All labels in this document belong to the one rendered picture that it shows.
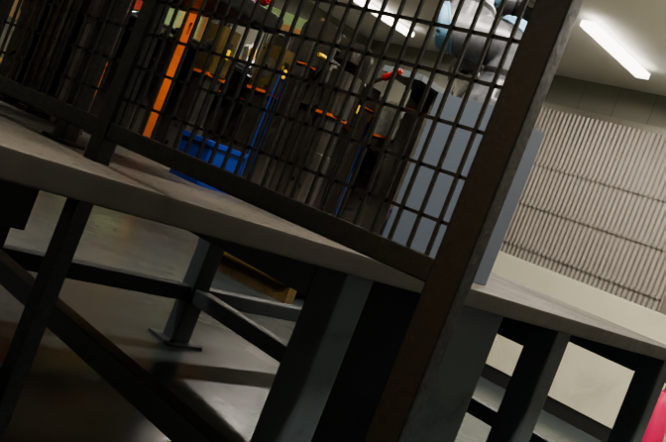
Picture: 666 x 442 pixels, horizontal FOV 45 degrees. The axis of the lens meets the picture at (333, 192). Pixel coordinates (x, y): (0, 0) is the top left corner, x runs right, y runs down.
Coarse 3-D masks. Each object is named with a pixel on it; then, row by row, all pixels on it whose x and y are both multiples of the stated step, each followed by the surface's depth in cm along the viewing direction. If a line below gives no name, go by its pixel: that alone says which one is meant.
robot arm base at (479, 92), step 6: (486, 66) 195; (492, 66) 193; (486, 72) 194; (492, 72) 192; (504, 72) 191; (480, 78) 195; (486, 78) 193; (492, 78) 192; (504, 78) 191; (474, 84) 197; (480, 84) 193; (474, 90) 193; (480, 90) 191; (486, 90) 191; (498, 90) 190; (474, 96) 192; (480, 96) 191; (492, 96) 189; (498, 96) 190; (492, 102) 189
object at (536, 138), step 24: (432, 120) 195; (432, 144) 193; (456, 144) 189; (528, 144) 193; (408, 168) 196; (456, 168) 187; (528, 168) 196; (432, 192) 190; (456, 192) 185; (408, 216) 192; (504, 216) 194; (480, 264) 193
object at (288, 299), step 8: (224, 256) 514; (232, 256) 510; (224, 264) 523; (232, 264) 520; (240, 264) 507; (224, 272) 522; (232, 272) 519; (240, 272) 516; (248, 272) 513; (256, 272) 511; (240, 280) 515; (248, 280) 512; (256, 280) 509; (264, 280) 507; (272, 280) 504; (256, 288) 508; (264, 288) 506; (272, 288) 503; (280, 288) 500; (288, 288) 497; (272, 296) 502; (280, 296) 499; (288, 296) 499
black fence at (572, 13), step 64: (64, 0) 134; (192, 0) 116; (320, 0) 103; (384, 0) 97; (576, 0) 83; (128, 64) 119; (192, 64) 113; (256, 64) 107; (512, 64) 84; (320, 128) 98; (512, 128) 82; (256, 192) 100; (448, 192) 86; (64, 256) 120; (384, 256) 88; (448, 256) 83; (448, 320) 83; (0, 384) 120
